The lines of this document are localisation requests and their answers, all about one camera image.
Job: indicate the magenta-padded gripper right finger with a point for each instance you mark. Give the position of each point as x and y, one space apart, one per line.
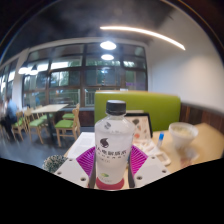
150 168

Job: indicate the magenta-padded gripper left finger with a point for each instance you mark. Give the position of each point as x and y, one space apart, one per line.
73 171

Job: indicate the clear water bottle black cap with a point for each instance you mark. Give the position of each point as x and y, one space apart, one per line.
115 146

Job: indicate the small white rectangular device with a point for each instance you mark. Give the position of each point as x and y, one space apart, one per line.
161 159

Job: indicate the speckled ceramic mug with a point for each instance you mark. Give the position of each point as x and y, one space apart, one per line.
53 163

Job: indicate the small blue-capped bottle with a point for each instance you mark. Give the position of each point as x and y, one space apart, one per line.
160 140

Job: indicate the small reddish packet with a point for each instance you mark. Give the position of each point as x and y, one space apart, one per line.
185 162

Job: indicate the black tablet with sticker case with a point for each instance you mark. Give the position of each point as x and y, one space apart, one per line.
143 126

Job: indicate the clear plastic packet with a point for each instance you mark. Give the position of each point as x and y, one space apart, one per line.
193 153

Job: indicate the white bowl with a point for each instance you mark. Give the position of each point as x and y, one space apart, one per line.
182 133

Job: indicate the group of green-seated wooden chairs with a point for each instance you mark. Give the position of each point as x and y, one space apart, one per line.
65 124

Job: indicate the green upholstered bench backrest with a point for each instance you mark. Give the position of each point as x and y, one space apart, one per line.
150 105

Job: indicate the light wooden dining table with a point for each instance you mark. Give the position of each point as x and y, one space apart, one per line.
50 108

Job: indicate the person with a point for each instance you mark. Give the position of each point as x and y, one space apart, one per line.
10 115

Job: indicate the dark pendant lamp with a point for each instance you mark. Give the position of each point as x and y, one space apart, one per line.
33 71
23 70

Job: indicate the round ceiling light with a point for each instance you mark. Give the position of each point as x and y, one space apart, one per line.
108 45

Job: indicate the long linear ceiling light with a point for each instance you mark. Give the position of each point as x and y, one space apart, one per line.
143 31

